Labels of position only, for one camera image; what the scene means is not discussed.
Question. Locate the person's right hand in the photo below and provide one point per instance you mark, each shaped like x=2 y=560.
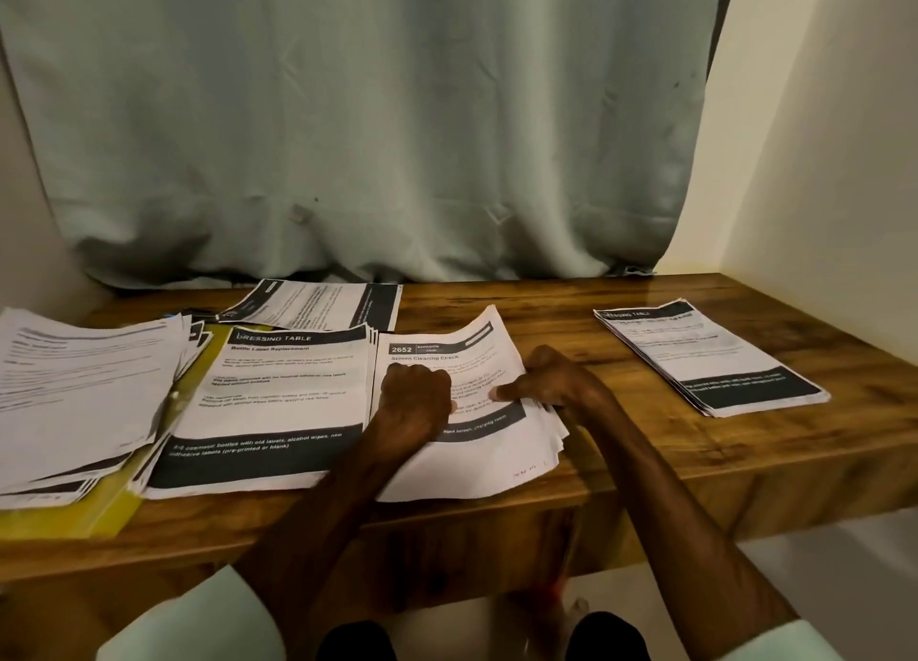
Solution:
x=560 y=381

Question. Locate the person's left hand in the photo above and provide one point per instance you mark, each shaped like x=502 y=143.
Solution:
x=409 y=407

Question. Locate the single sheet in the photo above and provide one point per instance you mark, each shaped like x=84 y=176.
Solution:
x=316 y=305

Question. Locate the wash baby bottle paper stack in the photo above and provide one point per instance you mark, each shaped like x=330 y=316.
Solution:
x=194 y=345

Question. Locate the yellow patterned folder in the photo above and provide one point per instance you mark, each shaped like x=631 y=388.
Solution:
x=101 y=510

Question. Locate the person's right forearm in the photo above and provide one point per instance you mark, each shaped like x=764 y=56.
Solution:
x=703 y=553

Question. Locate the person's left forearm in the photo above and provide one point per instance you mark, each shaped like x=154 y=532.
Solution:
x=301 y=553

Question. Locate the person's left leg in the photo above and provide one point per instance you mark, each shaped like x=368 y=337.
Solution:
x=356 y=642

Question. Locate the pale green curtain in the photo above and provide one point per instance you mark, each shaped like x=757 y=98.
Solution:
x=373 y=109

